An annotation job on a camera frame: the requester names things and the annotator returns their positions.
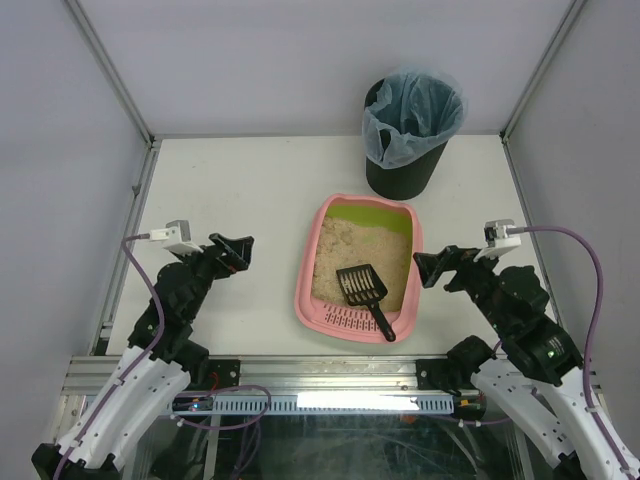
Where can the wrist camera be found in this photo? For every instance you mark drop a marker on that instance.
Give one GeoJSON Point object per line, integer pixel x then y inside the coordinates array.
{"type": "Point", "coordinates": [175, 237]}
{"type": "Point", "coordinates": [499, 239]}

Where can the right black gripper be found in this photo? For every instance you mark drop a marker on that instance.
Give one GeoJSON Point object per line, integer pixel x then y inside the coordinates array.
{"type": "Point", "coordinates": [451, 261]}

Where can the pink litter box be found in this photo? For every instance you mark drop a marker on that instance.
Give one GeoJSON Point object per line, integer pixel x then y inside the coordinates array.
{"type": "Point", "coordinates": [343, 322]}

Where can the blue plastic bin liner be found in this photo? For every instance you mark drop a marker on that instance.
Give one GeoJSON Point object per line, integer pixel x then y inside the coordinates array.
{"type": "Point", "coordinates": [409, 113]}

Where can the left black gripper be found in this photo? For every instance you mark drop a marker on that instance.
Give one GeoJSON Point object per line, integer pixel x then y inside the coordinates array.
{"type": "Point", "coordinates": [216, 253]}

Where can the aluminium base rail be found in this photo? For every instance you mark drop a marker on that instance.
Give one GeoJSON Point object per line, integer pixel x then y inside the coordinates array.
{"type": "Point", "coordinates": [283, 375]}

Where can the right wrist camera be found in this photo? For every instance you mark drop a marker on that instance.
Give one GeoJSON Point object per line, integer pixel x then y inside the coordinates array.
{"type": "Point", "coordinates": [499, 239]}

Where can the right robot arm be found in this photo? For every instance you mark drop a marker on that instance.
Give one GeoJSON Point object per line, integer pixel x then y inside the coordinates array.
{"type": "Point", "coordinates": [542, 385]}

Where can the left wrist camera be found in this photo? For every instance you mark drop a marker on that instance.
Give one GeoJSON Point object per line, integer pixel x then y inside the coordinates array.
{"type": "Point", "coordinates": [175, 237]}

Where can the black litter scoop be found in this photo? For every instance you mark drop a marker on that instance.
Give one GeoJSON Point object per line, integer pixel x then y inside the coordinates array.
{"type": "Point", "coordinates": [362, 287]}

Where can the beige cat litter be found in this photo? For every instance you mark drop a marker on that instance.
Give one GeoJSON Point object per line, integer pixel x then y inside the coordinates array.
{"type": "Point", "coordinates": [344, 244]}

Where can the black trash bin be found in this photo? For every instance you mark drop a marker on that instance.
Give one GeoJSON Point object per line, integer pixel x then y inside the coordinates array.
{"type": "Point", "coordinates": [406, 182]}

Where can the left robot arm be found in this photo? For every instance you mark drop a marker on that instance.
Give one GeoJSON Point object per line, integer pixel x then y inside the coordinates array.
{"type": "Point", "coordinates": [159, 362]}

